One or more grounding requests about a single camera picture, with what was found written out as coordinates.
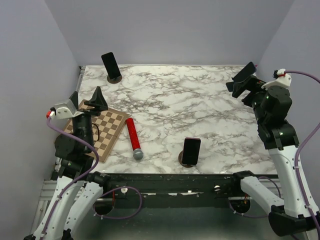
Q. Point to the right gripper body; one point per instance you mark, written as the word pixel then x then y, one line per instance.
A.
pixel 255 85

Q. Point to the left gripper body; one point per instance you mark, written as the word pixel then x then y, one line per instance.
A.
pixel 91 112

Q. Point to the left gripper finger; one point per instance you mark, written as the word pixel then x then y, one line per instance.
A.
pixel 97 101
pixel 73 102

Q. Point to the black phone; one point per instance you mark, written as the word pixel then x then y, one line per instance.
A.
pixel 111 65

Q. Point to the purple-edged phone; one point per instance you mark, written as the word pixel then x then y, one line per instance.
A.
pixel 191 150

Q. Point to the blue-edged phone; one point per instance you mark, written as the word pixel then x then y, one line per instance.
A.
pixel 246 72

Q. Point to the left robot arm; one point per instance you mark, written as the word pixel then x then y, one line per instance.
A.
pixel 77 188

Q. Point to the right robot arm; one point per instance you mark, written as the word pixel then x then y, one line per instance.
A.
pixel 296 211

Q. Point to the black stand back right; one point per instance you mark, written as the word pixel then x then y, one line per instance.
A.
pixel 230 86

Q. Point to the round stand back left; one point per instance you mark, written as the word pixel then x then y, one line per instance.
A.
pixel 114 80

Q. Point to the wooden chessboard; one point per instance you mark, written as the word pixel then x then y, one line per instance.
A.
pixel 106 129

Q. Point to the red glitter microphone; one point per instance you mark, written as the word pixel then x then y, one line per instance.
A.
pixel 137 151

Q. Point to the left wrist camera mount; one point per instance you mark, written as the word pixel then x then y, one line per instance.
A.
pixel 64 110

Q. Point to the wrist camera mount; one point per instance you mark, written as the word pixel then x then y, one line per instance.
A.
pixel 64 110
pixel 281 78

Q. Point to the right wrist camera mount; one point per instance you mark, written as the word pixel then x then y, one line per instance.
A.
pixel 281 78

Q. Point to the aluminium rail left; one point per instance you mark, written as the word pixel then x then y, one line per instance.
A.
pixel 47 190

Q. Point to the aluminium rail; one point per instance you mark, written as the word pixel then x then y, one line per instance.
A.
pixel 47 190
pixel 273 185

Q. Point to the aluminium rail right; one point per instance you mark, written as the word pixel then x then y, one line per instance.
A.
pixel 273 185

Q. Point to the black base frame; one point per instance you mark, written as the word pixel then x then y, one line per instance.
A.
pixel 132 190

